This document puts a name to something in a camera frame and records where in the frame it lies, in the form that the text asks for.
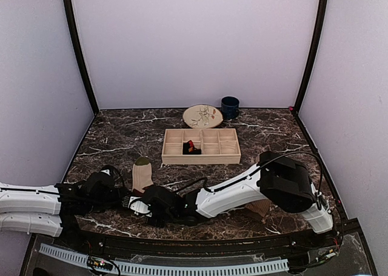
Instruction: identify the beige striped sock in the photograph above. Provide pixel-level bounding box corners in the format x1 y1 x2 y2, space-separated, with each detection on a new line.
132 157 153 197

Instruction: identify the black argyle sock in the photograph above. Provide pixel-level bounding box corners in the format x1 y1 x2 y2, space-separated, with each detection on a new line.
182 140 202 155

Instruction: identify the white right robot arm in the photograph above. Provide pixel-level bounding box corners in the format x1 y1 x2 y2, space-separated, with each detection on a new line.
122 151 333 248

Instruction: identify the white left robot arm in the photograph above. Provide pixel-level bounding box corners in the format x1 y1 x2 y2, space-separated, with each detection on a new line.
1 165 130 249

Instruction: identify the wooden compartment tray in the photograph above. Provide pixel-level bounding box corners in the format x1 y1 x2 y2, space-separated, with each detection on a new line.
161 129 241 165

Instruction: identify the tan plain sock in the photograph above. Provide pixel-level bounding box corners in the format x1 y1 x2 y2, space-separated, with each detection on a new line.
244 199 272 221

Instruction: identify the patterned ceramic plate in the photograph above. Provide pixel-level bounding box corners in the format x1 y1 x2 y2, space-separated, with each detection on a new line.
182 104 223 129

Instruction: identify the dark blue mug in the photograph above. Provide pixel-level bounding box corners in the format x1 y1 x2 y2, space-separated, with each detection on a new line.
221 96 239 120

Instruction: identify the white slotted cable duct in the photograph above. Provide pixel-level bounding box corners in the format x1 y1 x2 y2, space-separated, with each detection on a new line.
39 244 289 275

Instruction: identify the left black corner post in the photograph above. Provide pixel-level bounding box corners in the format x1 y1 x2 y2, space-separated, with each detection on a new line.
63 0 99 116

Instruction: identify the black corner post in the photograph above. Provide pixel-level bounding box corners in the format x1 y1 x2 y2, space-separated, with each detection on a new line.
63 0 99 116
293 0 328 116

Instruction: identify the right black corner post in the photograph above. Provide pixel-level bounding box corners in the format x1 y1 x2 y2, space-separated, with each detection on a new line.
293 0 328 116

